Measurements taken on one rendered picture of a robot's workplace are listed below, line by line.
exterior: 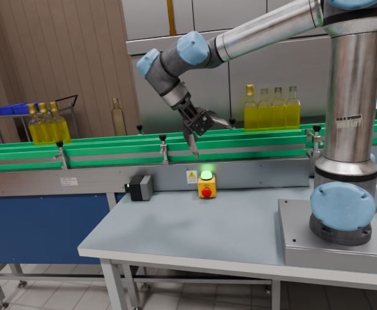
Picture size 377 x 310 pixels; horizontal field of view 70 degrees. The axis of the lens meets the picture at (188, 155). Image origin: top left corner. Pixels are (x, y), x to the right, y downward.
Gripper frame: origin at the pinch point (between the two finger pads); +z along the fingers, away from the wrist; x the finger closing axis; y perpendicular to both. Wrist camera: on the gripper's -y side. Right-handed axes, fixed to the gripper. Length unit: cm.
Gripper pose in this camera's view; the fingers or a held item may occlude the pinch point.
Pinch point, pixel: (214, 143)
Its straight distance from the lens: 91.0
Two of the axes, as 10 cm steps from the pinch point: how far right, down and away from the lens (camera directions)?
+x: 7.5, -6.6, -0.3
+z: 6.0, 6.7, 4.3
